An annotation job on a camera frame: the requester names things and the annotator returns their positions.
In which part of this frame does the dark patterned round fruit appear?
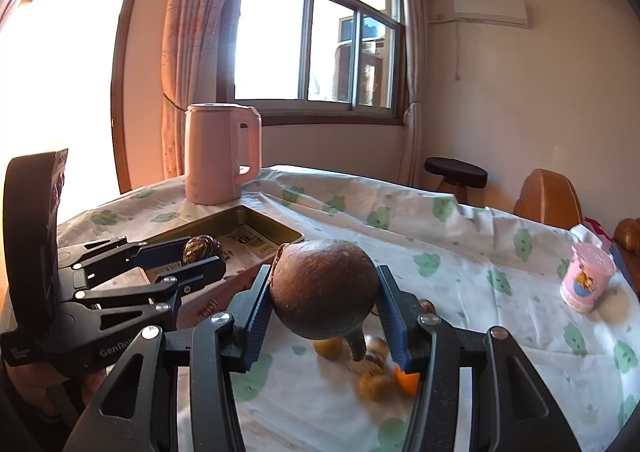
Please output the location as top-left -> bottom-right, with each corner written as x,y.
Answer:
181,234 -> 224,264

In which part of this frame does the large wrinkled orange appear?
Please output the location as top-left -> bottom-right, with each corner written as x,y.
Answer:
394,365 -> 420,398

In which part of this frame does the dark brown walnut-like fruit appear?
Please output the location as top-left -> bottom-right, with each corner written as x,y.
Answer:
419,299 -> 437,314

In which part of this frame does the brown pear-shaped avocado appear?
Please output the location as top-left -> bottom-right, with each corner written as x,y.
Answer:
269,239 -> 380,362

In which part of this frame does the small yellow-brown round fruit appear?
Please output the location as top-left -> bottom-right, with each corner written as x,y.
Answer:
312,337 -> 347,361

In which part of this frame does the smooth orange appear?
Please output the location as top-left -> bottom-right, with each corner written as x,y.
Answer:
358,373 -> 396,402

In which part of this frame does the left human hand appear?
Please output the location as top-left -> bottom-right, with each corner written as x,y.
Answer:
2,361 -> 106,424

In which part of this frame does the pink metal tin box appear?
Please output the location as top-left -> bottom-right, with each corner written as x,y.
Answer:
139,203 -> 306,327

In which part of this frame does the pink cartoon cup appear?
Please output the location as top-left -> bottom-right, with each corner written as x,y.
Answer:
560,243 -> 616,313

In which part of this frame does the pink electric kettle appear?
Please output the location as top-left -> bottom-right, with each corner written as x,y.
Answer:
184,104 -> 262,206

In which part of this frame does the white cloud print tablecloth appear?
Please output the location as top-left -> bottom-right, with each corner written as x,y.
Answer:
54,165 -> 640,452

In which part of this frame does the brown leather sofa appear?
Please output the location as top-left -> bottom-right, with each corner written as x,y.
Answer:
612,218 -> 640,295

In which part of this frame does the brown leather armchair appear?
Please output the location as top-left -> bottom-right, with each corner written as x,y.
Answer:
513,169 -> 584,230

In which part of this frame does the dark round stool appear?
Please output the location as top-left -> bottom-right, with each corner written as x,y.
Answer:
424,157 -> 488,204

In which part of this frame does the sliding glass window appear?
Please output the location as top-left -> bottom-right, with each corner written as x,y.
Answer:
217,0 -> 406,126

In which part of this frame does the pink left curtain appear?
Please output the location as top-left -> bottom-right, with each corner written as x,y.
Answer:
160,0 -> 225,179

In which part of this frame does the white right curtain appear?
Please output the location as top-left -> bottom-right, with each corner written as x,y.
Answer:
397,0 -> 431,187

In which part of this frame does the white wall air conditioner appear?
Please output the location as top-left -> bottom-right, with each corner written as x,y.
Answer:
452,0 -> 529,29

